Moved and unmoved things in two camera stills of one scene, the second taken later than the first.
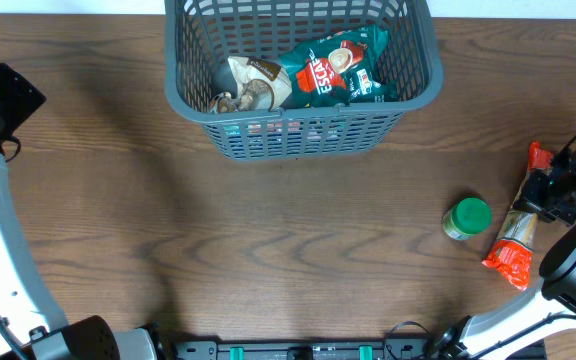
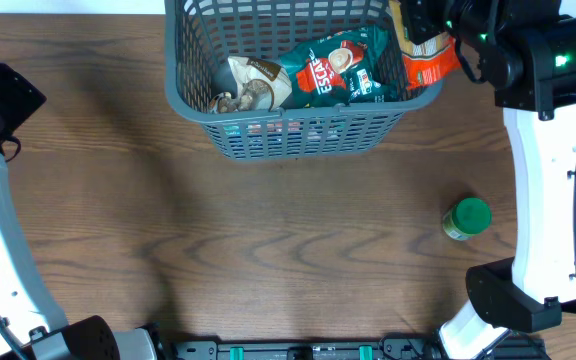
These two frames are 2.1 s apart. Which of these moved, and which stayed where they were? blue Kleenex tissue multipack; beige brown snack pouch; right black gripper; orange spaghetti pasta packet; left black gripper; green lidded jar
Moved: right black gripper; orange spaghetti pasta packet
Stayed: green lidded jar; left black gripper; blue Kleenex tissue multipack; beige brown snack pouch
